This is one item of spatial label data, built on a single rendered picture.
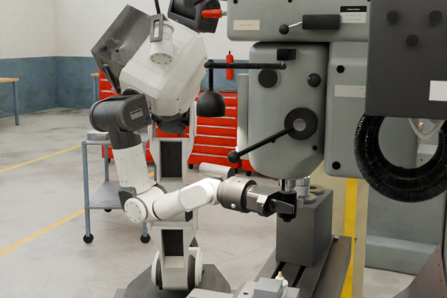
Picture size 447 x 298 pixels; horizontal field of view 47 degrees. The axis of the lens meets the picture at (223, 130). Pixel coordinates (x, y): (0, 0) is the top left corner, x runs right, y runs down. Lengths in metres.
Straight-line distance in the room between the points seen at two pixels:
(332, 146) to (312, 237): 0.52
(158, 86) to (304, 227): 0.60
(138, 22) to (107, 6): 10.39
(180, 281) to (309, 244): 0.73
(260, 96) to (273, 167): 0.17
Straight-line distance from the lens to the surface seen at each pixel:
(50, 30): 12.73
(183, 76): 1.58
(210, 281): 2.41
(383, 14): 0.85
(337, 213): 3.12
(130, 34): 1.64
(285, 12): 1.13
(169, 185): 1.94
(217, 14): 1.40
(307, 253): 1.62
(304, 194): 1.61
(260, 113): 1.18
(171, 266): 2.13
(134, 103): 1.52
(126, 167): 1.55
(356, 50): 1.12
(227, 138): 6.26
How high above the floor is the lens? 1.64
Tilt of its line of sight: 10 degrees down
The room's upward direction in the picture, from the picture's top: straight up
